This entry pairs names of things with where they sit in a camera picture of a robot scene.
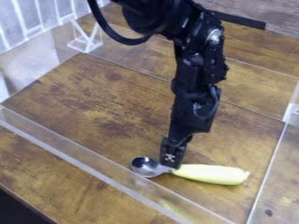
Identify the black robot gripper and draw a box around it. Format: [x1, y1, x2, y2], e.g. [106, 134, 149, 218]
[159, 52, 230, 169]

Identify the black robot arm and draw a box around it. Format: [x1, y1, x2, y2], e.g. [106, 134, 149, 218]
[113, 0, 229, 168]

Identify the clear acrylic front barrier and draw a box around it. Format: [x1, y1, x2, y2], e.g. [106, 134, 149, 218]
[0, 105, 234, 224]

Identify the clear acrylic barrier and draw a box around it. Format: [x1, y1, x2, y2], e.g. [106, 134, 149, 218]
[0, 105, 234, 224]
[247, 81, 299, 224]

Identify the clear acrylic right barrier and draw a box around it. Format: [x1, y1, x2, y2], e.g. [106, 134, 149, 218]
[247, 81, 299, 224]

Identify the black strip on table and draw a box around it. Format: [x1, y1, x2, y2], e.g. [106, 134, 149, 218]
[213, 11, 267, 30]

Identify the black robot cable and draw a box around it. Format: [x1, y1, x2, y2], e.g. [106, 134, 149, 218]
[86, 0, 157, 46]

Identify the clear acrylic corner bracket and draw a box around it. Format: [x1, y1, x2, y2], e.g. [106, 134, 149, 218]
[67, 20, 103, 53]

